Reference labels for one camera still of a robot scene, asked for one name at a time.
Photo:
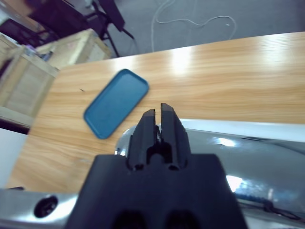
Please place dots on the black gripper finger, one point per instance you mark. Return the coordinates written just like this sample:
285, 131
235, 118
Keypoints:
174, 133
143, 133

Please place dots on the white capsule coffee machine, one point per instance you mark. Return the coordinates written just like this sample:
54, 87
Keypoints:
250, 162

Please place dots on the teal plastic tray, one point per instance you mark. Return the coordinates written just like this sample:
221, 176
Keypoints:
116, 105

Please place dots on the wooden crate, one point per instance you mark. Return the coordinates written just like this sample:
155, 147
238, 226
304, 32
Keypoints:
26, 83
78, 47

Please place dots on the black chair frame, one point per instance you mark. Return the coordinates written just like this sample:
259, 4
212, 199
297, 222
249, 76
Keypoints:
112, 14

